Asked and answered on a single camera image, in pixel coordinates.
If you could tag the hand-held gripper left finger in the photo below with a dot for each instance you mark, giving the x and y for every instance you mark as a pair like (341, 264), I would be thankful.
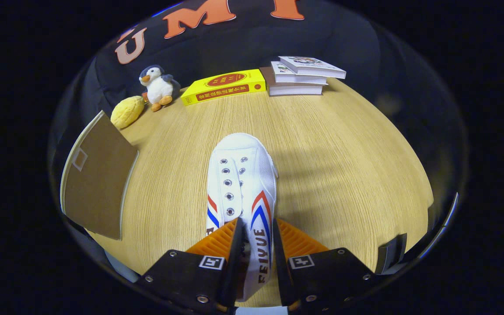
(234, 262)

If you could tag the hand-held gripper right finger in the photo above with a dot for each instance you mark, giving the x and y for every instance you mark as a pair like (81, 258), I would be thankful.
(280, 271)

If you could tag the white striped canvas shoe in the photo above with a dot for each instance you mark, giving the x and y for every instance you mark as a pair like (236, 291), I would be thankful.
(243, 153)

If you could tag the brown fabric storage box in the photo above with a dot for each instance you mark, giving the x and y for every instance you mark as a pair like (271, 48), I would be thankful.
(99, 183)

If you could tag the yellow book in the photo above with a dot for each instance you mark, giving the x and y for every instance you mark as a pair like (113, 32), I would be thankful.
(225, 83)

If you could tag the yellow plush ball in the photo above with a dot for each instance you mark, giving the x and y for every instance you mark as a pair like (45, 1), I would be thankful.
(127, 111)

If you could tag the penguin plush toy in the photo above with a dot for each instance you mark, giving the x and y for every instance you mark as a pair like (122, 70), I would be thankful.
(160, 89)

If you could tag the white illustrated book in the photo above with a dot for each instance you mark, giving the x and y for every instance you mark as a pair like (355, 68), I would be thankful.
(300, 79)
(309, 63)

